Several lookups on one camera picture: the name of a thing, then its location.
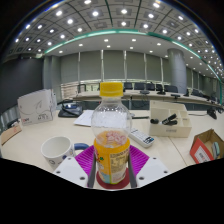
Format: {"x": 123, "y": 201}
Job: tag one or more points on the ceiling lights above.
{"x": 95, "y": 13}

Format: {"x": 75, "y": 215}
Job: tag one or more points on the black stapler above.
{"x": 166, "y": 120}

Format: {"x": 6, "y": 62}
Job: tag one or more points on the black pen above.
{"x": 140, "y": 117}

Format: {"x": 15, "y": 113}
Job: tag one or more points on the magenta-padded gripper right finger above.
{"x": 153, "y": 170}

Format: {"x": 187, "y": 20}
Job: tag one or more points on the brown cardboard box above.
{"x": 9, "y": 133}

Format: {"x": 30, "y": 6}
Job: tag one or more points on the white printed paper sheet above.
{"x": 85, "y": 118}

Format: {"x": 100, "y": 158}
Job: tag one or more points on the red-labelled cardboard box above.
{"x": 200, "y": 151}

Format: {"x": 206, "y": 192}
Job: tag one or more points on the white compartment organizer box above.
{"x": 171, "y": 130}

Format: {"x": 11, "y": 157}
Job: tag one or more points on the yellow-capped clear drink bottle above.
{"x": 111, "y": 156}

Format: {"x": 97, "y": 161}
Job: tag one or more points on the white copy paper box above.
{"x": 35, "y": 108}

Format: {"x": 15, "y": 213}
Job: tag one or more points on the long curved conference desk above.
{"x": 150, "y": 98}

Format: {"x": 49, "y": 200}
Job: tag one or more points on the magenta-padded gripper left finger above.
{"x": 71, "y": 170}

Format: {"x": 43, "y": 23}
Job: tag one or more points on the black office chairs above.
{"x": 153, "y": 87}

